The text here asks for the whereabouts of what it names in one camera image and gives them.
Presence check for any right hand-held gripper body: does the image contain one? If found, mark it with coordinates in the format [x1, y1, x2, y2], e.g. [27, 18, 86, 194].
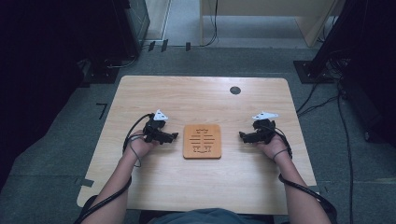
[251, 111, 280, 145]

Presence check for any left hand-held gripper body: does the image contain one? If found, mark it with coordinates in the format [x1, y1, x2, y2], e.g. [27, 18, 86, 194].
[143, 108, 169, 144]

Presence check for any person's right hand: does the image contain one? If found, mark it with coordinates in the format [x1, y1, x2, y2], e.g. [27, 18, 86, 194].
[257, 133, 292, 163]

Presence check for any person's left hand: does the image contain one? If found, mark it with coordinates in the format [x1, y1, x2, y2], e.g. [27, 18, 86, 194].
[123, 130, 160, 161]

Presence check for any person's blue clothing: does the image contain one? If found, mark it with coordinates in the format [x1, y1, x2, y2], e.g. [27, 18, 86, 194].
[148, 207, 266, 224]

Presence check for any grey floor tape piece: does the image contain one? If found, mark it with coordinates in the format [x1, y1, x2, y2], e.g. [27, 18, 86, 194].
[74, 176, 95, 189]

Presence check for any dark box on floor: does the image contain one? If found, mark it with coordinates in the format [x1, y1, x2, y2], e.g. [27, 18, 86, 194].
[339, 78, 385, 145]

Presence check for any black cabinet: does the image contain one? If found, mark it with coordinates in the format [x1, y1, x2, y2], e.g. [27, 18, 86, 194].
[92, 0, 151, 61]

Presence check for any light wooden desk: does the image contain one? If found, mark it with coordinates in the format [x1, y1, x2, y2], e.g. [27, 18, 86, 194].
[199, 0, 347, 49]

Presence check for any dark curtain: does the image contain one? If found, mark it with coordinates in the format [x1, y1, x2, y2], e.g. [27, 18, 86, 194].
[0, 0, 94, 191]

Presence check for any grey right wrist cord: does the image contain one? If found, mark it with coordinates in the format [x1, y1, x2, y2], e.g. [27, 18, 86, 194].
[272, 148, 290, 161]

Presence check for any grey wrist cord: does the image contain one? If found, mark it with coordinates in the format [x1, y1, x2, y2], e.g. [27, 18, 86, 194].
[128, 134, 145, 168]
[272, 148, 290, 161]

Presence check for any grey left wrist cord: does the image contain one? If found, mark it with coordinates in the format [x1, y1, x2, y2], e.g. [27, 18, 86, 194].
[128, 134, 145, 168]

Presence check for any black forked floor cable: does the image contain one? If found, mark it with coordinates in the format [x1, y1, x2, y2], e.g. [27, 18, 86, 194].
[296, 81, 340, 119]

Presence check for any black floor base plate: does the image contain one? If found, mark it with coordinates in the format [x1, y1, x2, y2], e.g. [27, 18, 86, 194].
[82, 65, 120, 85]

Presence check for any black stand with base plate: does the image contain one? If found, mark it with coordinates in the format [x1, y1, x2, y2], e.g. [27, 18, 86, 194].
[293, 0, 372, 85]

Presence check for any long black floor cable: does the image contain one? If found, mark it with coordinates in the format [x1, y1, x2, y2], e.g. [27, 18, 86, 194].
[336, 78, 355, 224]

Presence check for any black hanging cable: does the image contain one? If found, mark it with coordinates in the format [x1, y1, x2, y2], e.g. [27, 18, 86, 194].
[204, 0, 219, 48]

